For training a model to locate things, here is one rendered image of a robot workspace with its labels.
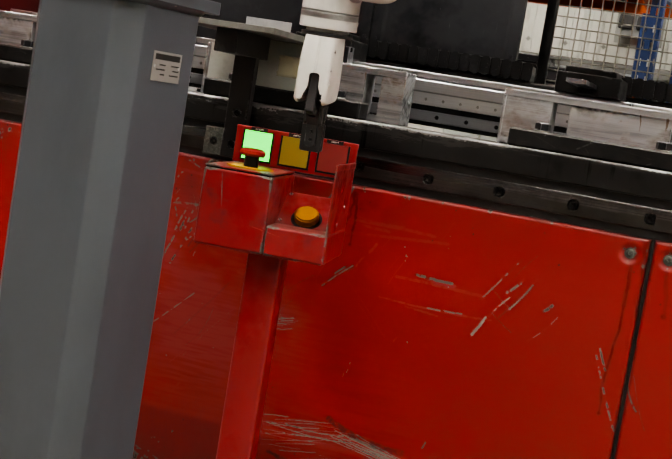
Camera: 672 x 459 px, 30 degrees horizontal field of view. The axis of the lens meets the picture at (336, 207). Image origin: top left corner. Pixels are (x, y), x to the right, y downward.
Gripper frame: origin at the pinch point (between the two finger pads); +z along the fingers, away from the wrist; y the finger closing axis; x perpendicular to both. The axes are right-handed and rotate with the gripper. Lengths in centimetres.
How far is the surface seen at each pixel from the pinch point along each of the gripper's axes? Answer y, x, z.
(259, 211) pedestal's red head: 2.9, -5.7, 11.8
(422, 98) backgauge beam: -65, 8, -3
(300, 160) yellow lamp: -12.9, -3.9, 5.5
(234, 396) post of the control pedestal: 0.1, -6.2, 41.4
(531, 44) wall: -478, 13, -9
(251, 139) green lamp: -13.0, -12.3, 3.5
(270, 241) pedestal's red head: 3.3, -3.3, 15.8
